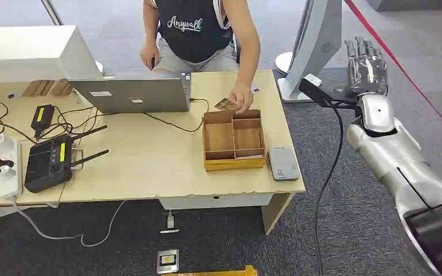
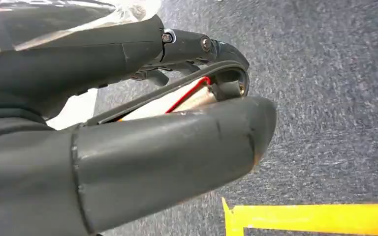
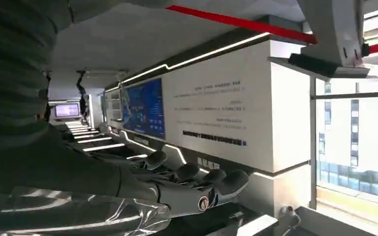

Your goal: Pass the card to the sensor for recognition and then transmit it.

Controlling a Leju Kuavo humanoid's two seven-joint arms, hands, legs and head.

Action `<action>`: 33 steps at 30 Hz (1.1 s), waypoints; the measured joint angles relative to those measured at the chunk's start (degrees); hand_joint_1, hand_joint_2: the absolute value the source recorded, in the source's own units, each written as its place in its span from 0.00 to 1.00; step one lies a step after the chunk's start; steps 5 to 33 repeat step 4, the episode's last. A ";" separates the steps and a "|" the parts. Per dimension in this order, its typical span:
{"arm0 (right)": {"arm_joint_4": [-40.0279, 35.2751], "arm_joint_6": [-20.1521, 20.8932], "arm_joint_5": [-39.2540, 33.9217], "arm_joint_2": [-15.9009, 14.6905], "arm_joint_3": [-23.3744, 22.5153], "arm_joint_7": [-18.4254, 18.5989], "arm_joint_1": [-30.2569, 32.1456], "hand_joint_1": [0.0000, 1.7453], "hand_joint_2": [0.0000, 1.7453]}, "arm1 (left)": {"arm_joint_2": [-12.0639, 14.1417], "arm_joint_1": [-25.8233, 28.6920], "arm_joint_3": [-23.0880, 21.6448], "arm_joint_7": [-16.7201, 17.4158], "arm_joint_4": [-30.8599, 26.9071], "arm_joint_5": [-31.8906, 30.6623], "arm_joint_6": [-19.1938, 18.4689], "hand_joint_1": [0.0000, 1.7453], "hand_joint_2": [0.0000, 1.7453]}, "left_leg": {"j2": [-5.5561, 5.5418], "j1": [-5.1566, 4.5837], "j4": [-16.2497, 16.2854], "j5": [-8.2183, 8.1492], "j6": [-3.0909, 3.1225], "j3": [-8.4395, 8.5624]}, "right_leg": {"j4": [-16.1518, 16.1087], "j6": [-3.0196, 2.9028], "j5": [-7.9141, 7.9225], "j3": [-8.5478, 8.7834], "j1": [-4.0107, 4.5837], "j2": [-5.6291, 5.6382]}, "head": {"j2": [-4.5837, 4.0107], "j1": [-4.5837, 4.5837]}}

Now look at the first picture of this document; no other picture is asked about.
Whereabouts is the person's left hand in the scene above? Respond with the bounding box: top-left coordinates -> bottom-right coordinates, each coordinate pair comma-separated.
228,82 -> 254,114

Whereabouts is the person's right hand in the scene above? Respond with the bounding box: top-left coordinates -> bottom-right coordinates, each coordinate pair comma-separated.
139,39 -> 161,72

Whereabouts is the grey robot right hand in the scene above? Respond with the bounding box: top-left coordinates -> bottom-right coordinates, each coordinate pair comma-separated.
344,36 -> 390,98

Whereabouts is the printed card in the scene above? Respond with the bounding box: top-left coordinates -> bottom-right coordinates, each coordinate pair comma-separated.
214,97 -> 237,112

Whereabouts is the red floor tape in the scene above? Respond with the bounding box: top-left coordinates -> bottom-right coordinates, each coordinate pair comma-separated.
343,0 -> 442,146

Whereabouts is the grey laptop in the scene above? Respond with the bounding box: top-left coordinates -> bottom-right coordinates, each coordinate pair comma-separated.
68,71 -> 192,114

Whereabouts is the person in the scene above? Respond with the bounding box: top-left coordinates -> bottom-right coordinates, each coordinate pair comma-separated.
139,0 -> 262,114

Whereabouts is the pale grey kiosk stand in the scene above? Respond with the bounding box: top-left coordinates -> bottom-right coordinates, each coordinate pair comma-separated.
275,0 -> 344,104

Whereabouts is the wooden card box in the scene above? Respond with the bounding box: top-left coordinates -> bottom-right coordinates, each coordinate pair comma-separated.
201,109 -> 267,172

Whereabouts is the grey card reader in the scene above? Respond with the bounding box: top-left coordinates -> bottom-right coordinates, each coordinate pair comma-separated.
267,146 -> 302,182

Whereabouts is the dark grey furniture base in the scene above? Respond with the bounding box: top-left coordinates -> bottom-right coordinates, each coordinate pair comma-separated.
365,0 -> 442,12

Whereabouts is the wooden block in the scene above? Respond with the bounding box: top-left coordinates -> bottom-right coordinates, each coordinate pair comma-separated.
50,78 -> 74,97
21,80 -> 50,98

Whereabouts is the dark metal pole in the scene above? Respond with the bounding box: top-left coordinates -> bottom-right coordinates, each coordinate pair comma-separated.
40,0 -> 63,26

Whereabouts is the wooden desk leg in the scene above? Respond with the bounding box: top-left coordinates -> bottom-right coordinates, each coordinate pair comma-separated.
260,192 -> 295,235

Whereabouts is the large white box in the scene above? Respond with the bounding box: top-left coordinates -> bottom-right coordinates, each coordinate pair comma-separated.
0,25 -> 104,84

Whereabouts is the black battery with yellow label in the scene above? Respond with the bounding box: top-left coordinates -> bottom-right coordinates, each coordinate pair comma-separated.
29,103 -> 55,140

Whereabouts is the black remote controller with antennas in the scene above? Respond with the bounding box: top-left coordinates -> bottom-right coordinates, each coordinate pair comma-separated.
24,124 -> 111,194

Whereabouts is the yellow wooden board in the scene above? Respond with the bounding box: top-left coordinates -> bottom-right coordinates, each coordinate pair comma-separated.
161,264 -> 259,276

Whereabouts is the silver floor socket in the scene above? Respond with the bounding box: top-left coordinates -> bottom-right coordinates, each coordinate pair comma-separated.
156,249 -> 180,275

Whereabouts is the white power strip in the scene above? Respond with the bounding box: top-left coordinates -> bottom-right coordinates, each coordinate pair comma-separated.
0,136 -> 24,200

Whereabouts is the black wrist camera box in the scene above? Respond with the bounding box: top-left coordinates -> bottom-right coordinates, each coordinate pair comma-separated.
298,74 -> 360,112

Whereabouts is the black laptop cable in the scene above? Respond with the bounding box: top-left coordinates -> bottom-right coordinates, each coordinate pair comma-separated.
142,98 -> 210,133

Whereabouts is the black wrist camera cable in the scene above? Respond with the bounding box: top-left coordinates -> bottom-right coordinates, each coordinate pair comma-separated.
314,106 -> 345,276

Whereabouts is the white desk rail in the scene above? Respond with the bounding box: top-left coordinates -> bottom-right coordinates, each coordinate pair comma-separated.
158,193 -> 275,212

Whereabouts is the black battery cable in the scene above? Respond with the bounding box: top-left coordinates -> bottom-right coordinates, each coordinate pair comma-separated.
39,106 -> 119,140

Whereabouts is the looped black cable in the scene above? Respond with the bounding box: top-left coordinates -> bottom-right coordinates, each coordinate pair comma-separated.
0,96 -> 38,144

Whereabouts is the white floor cable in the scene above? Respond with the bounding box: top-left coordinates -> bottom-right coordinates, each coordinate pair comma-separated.
12,197 -> 128,248

